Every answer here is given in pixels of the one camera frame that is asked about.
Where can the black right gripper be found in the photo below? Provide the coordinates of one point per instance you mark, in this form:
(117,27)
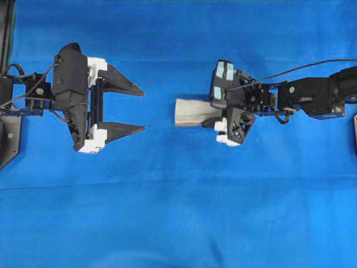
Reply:
(228,95)

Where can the orange and white sponge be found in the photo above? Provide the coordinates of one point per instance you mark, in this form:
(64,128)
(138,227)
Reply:
(194,112)

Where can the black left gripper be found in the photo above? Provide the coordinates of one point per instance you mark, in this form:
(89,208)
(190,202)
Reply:
(73,77)

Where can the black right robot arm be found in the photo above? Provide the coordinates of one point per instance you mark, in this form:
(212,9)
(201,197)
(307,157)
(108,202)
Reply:
(320,98)

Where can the blue table cloth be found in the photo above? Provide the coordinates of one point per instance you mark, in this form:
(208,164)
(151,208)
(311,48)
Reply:
(173,196)

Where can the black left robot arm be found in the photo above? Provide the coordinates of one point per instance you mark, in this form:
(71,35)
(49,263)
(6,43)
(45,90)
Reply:
(31,94)

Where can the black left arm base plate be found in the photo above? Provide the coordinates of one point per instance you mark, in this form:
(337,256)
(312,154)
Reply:
(10,138)

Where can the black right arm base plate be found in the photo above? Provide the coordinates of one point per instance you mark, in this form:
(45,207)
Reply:
(355,130)

